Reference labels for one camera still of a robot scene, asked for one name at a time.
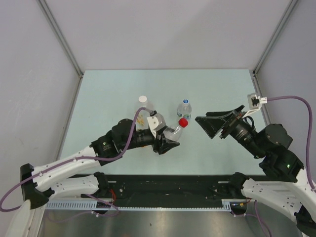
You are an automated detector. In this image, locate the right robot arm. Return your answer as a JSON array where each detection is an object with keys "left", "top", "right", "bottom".
[{"left": 195, "top": 106, "right": 316, "bottom": 237}]

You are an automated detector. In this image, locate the clear bottle red label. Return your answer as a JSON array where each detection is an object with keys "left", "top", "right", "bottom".
[{"left": 163, "top": 123, "right": 184, "bottom": 141}]

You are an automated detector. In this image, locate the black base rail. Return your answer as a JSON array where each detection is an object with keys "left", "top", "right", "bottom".
[{"left": 93, "top": 175, "right": 246, "bottom": 208}]

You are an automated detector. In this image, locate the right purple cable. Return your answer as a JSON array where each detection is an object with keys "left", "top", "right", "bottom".
[{"left": 266, "top": 95, "right": 316, "bottom": 191}]

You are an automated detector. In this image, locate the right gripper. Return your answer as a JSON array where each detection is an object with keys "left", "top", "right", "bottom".
[{"left": 194, "top": 104, "right": 264, "bottom": 158}]

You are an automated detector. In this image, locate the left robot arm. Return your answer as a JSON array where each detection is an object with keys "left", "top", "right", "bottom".
[{"left": 20, "top": 116, "right": 180, "bottom": 209}]

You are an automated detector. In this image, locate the square bottle white cap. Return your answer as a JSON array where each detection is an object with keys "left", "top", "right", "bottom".
[{"left": 134, "top": 95, "right": 155, "bottom": 130}]

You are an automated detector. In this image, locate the red bottle cap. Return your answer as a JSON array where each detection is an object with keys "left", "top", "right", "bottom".
[{"left": 178, "top": 118, "right": 188, "bottom": 128}]

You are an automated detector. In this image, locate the purple cable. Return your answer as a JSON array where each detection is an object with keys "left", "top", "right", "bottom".
[
  {"left": 266, "top": 95, "right": 316, "bottom": 191},
  {"left": 0, "top": 107, "right": 155, "bottom": 212}
]

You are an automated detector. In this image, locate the white cable duct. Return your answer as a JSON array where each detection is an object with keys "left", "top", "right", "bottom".
[{"left": 45, "top": 199, "right": 247, "bottom": 212}]

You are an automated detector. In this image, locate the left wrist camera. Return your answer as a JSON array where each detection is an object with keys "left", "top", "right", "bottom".
[{"left": 147, "top": 111, "right": 166, "bottom": 137}]

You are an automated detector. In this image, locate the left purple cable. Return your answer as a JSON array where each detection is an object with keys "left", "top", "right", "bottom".
[{"left": 0, "top": 107, "right": 155, "bottom": 212}]

